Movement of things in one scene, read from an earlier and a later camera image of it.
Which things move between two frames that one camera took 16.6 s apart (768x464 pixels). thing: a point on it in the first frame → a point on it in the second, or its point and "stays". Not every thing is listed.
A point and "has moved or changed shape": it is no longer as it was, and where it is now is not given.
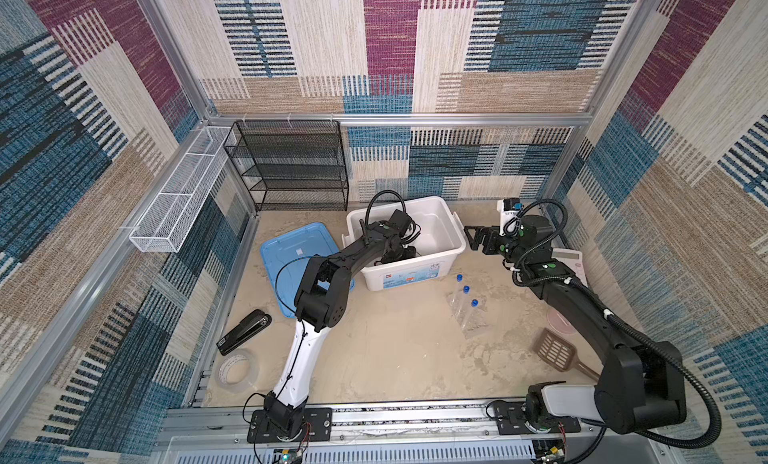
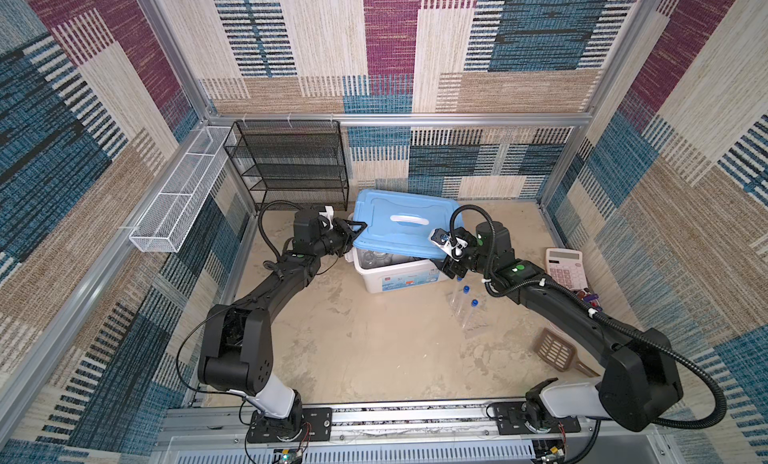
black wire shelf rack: (291, 165) stays
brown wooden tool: (561, 355) stays
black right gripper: (489, 249) → (452, 268)
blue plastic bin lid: (287, 258) has moved or changed shape
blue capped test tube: (466, 291) stays
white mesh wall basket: (168, 222) stays
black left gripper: (410, 251) → (346, 234)
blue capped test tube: (471, 321) stays
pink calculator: (574, 260) stays
